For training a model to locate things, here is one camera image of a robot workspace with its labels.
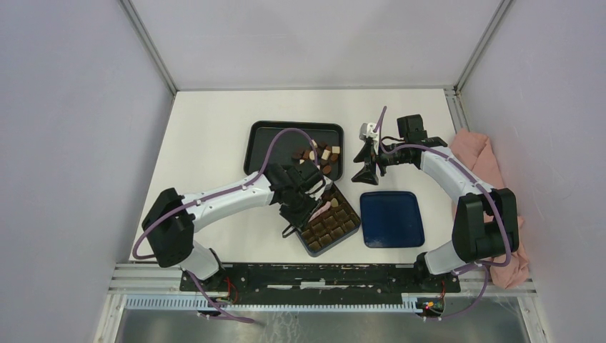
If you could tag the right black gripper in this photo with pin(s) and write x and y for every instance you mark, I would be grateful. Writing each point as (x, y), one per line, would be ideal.
(367, 174)

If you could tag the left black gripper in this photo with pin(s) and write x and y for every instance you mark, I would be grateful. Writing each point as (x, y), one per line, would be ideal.
(300, 221)

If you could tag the pink tongs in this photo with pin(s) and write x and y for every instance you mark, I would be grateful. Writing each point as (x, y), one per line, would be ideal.
(322, 209)

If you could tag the blue chocolate box with insert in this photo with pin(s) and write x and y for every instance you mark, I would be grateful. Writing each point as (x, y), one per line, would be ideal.
(336, 223)

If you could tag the black chocolate tray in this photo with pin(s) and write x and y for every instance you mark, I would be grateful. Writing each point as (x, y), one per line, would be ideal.
(262, 133)

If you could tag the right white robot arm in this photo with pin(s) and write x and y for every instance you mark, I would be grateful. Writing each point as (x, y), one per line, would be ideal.
(485, 231)

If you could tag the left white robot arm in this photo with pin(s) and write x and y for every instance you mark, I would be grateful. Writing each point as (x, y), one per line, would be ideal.
(173, 220)

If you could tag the blue box lid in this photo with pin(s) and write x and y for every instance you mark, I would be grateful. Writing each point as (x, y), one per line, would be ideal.
(391, 219)

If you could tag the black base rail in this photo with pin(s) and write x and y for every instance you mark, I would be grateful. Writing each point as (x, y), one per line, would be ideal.
(320, 284)

